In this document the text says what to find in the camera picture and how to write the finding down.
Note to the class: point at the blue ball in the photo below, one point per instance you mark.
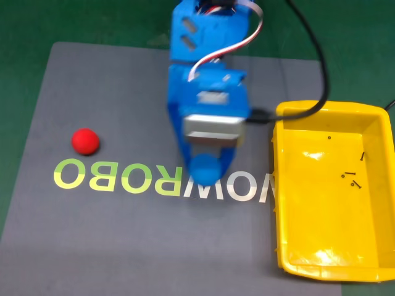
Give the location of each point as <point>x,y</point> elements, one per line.
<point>203,171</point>

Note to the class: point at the grey mat with NOMROBO print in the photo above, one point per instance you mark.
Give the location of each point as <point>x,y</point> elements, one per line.
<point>123,240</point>

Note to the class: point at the yellow plastic bin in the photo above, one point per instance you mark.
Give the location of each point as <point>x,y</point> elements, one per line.
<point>324,222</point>

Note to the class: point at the silver camera box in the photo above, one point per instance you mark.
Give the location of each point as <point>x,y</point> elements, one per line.
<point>213,124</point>

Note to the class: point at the red ball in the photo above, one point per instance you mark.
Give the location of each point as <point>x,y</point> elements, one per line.
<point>85,141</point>

